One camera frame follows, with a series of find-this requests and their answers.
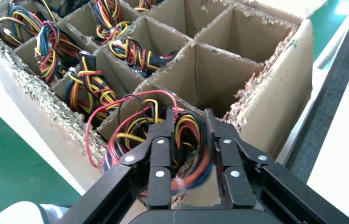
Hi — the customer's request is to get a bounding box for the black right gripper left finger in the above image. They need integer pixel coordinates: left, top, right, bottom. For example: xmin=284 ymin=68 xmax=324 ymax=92
xmin=120 ymin=106 xmax=176 ymax=209

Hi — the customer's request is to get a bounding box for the wire bundle middle cell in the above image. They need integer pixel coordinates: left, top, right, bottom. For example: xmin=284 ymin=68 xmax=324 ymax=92
xmin=109 ymin=37 xmax=178 ymax=78

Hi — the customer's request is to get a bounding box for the wire bundle far left cell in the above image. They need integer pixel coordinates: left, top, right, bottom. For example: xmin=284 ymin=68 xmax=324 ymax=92
xmin=0 ymin=1 xmax=44 ymax=49

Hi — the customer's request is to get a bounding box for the brown cardboard divider box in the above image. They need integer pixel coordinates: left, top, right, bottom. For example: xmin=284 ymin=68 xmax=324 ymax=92
xmin=0 ymin=0 xmax=328 ymax=224

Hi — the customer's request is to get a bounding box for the power supply with wires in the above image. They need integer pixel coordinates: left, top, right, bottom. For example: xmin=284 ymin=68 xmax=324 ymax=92
xmin=84 ymin=90 xmax=214 ymax=198

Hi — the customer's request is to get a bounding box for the white rounded robot cover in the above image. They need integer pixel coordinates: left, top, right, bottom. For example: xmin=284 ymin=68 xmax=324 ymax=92
xmin=0 ymin=201 xmax=70 ymax=224

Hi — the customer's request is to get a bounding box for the wire bundle cell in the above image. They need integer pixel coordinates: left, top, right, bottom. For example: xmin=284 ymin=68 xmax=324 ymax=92
xmin=0 ymin=1 xmax=44 ymax=49
xmin=109 ymin=37 xmax=178 ymax=78
xmin=92 ymin=0 xmax=132 ymax=46
xmin=34 ymin=21 xmax=84 ymax=84
xmin=134 ymin=0 xmax=163 ymax=13

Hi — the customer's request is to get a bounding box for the wire bundle top right cell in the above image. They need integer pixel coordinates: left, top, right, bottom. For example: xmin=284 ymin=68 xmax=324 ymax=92
xmin=134 ymin=0 xmax=163 ymax=13

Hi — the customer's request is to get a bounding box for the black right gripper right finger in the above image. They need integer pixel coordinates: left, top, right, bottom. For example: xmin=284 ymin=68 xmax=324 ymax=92
xmin=203 ymin=108 xmax=276 ymax=210

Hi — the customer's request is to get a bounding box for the wire bundle with black connector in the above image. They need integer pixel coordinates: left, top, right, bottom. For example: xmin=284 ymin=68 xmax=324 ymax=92
xmin=64 ymin=51 xmax=123 ymax=123

